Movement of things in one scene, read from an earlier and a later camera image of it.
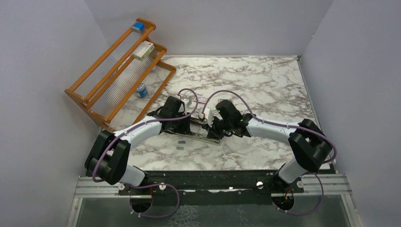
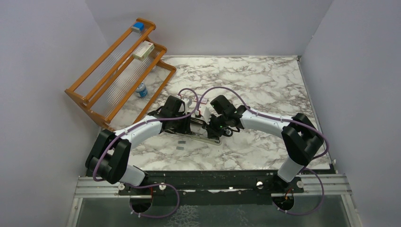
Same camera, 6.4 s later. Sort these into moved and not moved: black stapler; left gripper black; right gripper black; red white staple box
Moved: black stapler
Not moved: red white staple box; right gripper black; left gripper black
